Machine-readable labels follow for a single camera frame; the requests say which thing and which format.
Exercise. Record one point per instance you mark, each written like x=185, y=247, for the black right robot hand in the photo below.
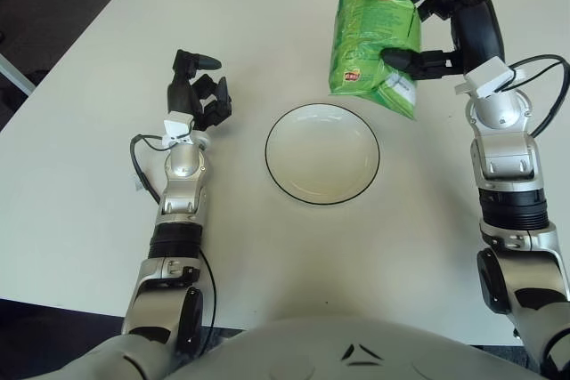
x=478, y=28

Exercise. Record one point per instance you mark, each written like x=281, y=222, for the white left wrist connector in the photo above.
x=176, y=124

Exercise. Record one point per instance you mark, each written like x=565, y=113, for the grey furniture edge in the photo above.
x=13, y=77

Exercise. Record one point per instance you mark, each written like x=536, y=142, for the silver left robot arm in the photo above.
x=182, y=166

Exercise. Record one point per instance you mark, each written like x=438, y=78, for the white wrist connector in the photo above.
x=176, y=124
x=487, y=77

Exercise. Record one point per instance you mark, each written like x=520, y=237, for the grey robot torso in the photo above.
x=285, y=353

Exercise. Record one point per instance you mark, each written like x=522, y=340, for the white plate with black rim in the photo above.
x=323, y=155

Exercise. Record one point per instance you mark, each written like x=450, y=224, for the white right wrist connector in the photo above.
x=487, y=77

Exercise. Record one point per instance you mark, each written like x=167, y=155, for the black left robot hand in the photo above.
x=178, y=95

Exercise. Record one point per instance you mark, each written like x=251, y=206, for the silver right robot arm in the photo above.
x=503, y=148

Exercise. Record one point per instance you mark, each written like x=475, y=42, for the green snack bag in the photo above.
x=365, y=33

